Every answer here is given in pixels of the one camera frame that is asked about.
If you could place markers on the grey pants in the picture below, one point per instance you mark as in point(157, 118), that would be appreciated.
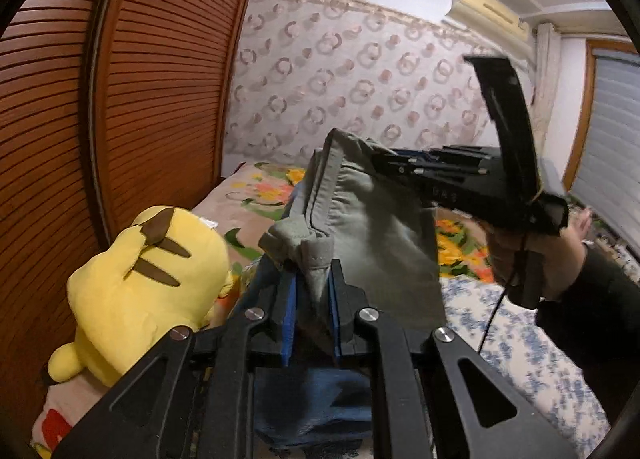
point(370, 229)

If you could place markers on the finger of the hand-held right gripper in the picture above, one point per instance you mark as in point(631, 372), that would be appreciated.
point(450, 154)
point(405, 173)

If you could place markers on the blue floral white bedsheet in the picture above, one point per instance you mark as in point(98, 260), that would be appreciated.
point(525, 364)

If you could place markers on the brown wooden wardrobe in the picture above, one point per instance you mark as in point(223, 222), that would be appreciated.
point(160, 89)

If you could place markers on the colourful floral blanket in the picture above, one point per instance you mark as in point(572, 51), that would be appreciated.
point(240, 199)

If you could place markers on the grey window blind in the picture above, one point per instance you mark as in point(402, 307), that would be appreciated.
point(610, 149)

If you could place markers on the person's right forearm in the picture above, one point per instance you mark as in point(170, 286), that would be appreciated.
point(600, 309)

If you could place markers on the pale curtain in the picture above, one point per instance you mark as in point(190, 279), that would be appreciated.
point(546, 84)

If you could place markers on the white air conditioner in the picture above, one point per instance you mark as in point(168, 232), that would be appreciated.
point(487, 6)

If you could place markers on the yellow plush toy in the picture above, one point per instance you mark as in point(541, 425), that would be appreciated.
point(145, 289)

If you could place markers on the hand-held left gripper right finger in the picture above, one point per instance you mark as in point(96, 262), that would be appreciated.
point(336, 324)

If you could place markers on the person's right hand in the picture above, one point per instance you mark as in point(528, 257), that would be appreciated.
point(570, 259)

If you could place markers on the blue jeans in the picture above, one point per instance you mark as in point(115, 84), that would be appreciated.
point(310, 404)

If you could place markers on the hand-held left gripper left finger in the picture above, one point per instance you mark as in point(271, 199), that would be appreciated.
point(287, 324)

